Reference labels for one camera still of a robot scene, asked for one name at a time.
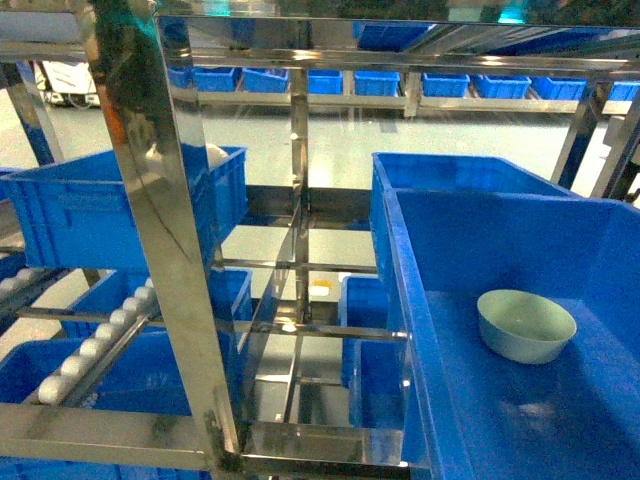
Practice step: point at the green plastic bowl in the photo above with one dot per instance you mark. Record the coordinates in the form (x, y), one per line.
(524, 327)

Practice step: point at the white roll in crate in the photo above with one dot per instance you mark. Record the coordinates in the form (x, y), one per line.
(216, 156)

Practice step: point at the large blue bin near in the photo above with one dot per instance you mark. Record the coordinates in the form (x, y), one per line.
(474, 414)

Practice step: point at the blue ribbed crate with roll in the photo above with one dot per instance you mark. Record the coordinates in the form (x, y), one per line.
(77, 215)

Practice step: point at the distant steel rack with bins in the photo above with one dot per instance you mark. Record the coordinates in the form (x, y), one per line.
(412, 94)

